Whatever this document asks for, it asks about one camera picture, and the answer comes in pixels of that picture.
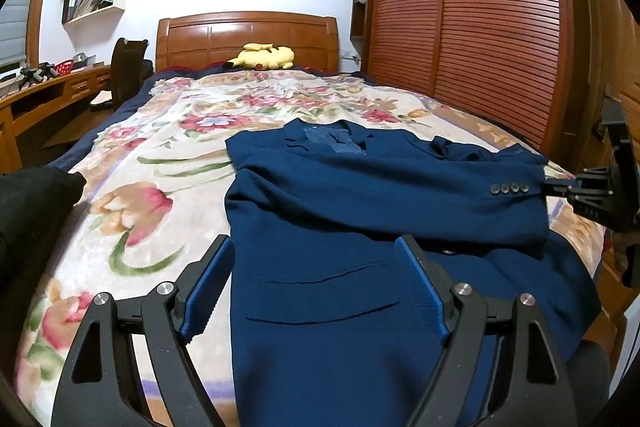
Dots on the floral plush blanket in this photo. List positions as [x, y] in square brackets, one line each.
[175, 147]

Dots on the grey window blind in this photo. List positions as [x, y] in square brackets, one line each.
[15, 22]

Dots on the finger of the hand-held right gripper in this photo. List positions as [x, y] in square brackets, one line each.
[560, 189]

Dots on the navy blue bed sheet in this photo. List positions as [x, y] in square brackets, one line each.
[125, 107]

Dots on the navy blue suit jacket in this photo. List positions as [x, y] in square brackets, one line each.
[350, 207]

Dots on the black tool on desk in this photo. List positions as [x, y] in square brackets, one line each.
[37, 74]

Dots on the wooden bed headboard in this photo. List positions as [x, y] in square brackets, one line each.
[210, 37]

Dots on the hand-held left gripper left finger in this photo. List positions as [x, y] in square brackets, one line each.
[210, 292]

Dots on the red basket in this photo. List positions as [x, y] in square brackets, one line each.
[64, 68]

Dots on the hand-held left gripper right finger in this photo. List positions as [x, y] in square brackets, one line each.
[420, 287]

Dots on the wooden desk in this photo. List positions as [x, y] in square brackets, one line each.
[45, 102]

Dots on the black cloth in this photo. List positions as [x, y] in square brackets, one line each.
[30, 207]

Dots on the wooden louvered wardrobe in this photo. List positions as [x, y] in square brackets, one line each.
[475, 7]

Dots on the yellow plush toy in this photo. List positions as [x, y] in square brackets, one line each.
[262, 56]

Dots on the dark brown desk chair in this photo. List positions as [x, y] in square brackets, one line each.
[125, 67]

